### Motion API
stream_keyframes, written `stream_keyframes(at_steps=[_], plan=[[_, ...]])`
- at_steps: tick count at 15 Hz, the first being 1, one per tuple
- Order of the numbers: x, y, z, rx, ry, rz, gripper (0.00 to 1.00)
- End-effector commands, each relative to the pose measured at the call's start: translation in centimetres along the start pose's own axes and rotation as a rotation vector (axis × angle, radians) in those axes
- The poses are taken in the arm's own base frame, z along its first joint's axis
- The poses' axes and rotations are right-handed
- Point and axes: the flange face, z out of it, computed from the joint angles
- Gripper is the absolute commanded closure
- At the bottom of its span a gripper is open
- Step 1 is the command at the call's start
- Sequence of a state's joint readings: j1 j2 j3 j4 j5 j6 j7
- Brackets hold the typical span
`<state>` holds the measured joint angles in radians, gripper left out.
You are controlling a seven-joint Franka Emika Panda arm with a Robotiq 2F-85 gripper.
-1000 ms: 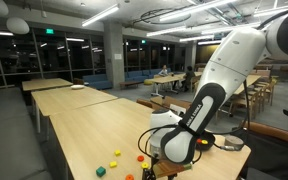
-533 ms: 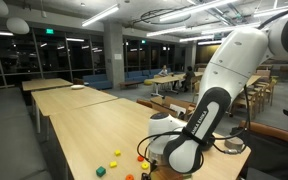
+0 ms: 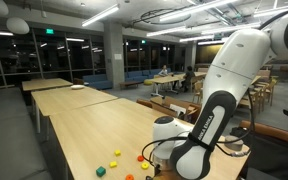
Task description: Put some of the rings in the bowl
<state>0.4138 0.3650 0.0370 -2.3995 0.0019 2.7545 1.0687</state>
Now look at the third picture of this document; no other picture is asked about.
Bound brown wooden chair back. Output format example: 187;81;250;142
136;97;154;109

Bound blue sofa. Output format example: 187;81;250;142
82;73;113;90
124;68;165;83

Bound low wooden bench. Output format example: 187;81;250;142
118;79;140;89

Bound light wooden dining table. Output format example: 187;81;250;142
145;75;183;98

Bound open brown cardboard box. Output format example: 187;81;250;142
149;95;203;124

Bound seated person white shirt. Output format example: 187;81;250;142
158;64;170;77

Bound seated person dark shirt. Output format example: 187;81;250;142
181;65;197;93

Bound gray concrete column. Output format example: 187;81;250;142
102;21;126;89

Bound long ceiling light strip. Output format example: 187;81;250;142
253;2;288;18
145;25;187;37
179;33;215;42
81;3;120;27
158;0;235;22

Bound white plate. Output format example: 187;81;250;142
70;84;86;91

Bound green cube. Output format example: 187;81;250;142
95;166;107;178

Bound wooden dining chair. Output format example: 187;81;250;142
238;87;262;116
262;77;278;106

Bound large light wooden table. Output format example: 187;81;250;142
249;75;262;86

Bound gray upholstered bench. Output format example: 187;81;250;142
0;78;53;180

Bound black chair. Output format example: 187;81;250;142
231;126;288;180

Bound black looping gripper cable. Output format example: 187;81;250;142
141;88;257;169

